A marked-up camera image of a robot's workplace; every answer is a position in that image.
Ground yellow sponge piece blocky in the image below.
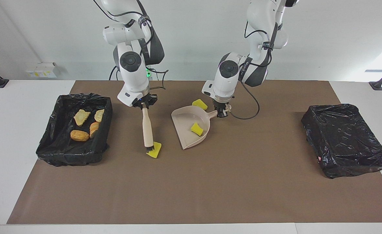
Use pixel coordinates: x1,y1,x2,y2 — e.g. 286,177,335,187
192,99,208,111

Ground beige hand brush black bristles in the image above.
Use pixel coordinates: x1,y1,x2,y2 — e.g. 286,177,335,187
141,107,156,155

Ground yellow sponge piece notched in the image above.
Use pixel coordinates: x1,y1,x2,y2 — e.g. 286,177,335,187
191,122,204,137

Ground beige plastic dustpan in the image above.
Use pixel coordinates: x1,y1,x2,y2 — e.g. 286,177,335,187
171,104,232,150

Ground yellow sponge piece large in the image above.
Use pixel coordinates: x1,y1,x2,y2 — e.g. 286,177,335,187
146,142,162,159

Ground orange striped bread piece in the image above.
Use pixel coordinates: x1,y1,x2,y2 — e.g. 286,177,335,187
89,122,100,139

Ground pale yellow bread chunk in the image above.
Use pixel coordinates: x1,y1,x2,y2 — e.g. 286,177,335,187
73,109,92,127

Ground brown oval bread piece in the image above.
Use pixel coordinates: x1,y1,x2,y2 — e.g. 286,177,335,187
70,130,90,142

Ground black bag lined bin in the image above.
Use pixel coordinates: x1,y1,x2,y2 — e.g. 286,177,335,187
36,93,113,167

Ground black bag bin pink spot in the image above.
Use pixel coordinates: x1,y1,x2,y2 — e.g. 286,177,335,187
301,103,382,179

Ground brown table mat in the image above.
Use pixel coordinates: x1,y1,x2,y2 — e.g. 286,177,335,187
6,80,382,225

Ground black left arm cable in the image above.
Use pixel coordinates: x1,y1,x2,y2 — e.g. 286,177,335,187
230,29,273,120

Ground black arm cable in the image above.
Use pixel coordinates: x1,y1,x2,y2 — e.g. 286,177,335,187
230,29,273,120
93,0,169,91

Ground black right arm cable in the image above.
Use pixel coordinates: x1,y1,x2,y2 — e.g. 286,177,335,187
93,0,169,91

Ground white wall socket box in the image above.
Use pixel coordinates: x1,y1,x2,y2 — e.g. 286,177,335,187
26,62,57,78

